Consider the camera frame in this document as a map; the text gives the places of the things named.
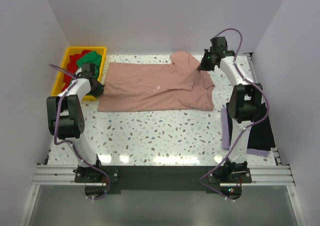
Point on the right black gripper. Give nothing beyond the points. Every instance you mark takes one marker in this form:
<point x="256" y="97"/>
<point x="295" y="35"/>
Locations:
<point x="203" y="66"/>

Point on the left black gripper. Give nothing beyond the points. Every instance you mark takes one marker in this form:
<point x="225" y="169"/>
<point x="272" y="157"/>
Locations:
<point x="99" y="91"/>

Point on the pink t shirt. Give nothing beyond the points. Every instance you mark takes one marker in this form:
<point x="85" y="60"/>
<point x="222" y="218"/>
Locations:
<point x="178" y="85"/>

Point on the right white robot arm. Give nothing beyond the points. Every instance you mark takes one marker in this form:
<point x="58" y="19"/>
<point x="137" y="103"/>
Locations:
<point x="243" y="106"/>

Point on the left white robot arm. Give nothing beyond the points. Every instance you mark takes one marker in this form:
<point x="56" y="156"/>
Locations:
<point x="66" y="121"/>

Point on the green t shirt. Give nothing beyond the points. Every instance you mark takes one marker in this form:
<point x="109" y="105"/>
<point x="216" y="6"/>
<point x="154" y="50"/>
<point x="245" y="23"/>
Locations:
<point x="91" y="57"/>

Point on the red t shirt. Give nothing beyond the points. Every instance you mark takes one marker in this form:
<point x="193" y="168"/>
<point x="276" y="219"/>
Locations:
<point x="72" y="66"/>

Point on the yellow plastic bin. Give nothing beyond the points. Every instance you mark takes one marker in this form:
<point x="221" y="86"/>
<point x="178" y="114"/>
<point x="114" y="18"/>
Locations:
<point x="65" y="80"/>

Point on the lavender folded t shirt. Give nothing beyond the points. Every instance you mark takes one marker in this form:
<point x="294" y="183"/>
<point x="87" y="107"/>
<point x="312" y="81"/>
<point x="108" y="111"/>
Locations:
<point x="226" y="138"/>

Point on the black folded t shirt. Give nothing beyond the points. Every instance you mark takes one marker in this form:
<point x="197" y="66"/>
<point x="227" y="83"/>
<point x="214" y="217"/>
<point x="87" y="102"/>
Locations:
<point x="261" y="136"/>

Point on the aluminium frame rail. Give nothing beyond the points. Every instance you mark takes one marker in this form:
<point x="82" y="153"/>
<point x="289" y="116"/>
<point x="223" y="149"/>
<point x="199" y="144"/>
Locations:
<point x="48" y="174"/>

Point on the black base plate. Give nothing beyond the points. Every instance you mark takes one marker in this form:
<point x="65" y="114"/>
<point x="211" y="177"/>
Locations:
<point x="116" y="179"/>

